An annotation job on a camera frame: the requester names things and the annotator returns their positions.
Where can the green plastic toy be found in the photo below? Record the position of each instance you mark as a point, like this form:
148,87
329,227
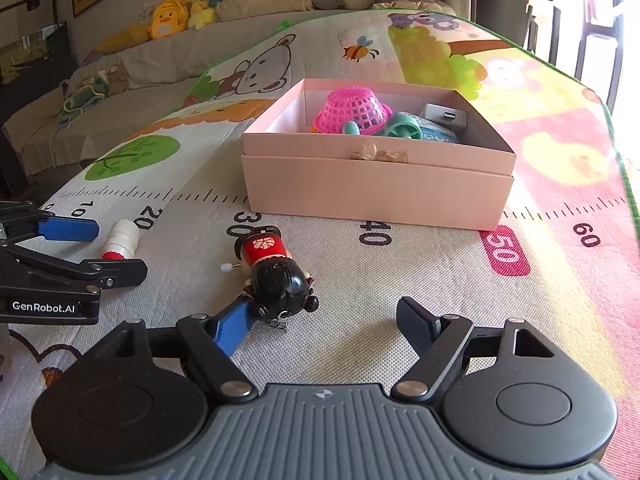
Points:
405,127

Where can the blue white plastic package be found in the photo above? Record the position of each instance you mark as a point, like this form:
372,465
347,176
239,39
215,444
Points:
437,135

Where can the green cloth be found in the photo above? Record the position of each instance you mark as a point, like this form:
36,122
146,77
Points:
82,100

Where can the long yellow plush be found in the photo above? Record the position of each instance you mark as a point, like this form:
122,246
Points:
122,39

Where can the yellow duck plush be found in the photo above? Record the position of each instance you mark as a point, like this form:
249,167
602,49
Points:
170,22

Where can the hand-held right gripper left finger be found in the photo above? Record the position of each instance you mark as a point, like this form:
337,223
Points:
232,325

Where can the colourful cartoon play mat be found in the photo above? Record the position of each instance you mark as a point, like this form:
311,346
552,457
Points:
450,285

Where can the pink plastic basket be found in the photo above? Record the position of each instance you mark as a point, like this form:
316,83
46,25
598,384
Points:
355,110

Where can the dark glass cabinet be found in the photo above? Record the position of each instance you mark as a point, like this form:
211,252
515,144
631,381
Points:
30,85

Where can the pink cardboard box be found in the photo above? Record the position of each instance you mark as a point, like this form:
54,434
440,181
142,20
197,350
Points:
375,195

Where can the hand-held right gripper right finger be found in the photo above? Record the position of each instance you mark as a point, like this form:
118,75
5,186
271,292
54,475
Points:
415,322

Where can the beige sofa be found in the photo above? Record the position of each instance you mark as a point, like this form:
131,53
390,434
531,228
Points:
150,65

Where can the white toy bottle red cap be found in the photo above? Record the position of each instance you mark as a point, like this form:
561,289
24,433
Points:
122,235

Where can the brown plush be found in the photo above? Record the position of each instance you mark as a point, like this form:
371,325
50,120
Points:
116,80

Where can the small yellow plush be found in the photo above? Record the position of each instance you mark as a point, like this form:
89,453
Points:
197,10

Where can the dark metal railing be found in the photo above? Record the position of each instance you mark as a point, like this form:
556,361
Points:
555,35

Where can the wind-up doll toy black hair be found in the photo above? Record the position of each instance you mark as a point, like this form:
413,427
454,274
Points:
280,280

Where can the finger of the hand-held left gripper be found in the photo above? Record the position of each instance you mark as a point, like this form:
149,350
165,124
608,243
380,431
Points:
70,230
115,272

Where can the white plastic clip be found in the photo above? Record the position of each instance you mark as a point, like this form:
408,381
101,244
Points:
445,115

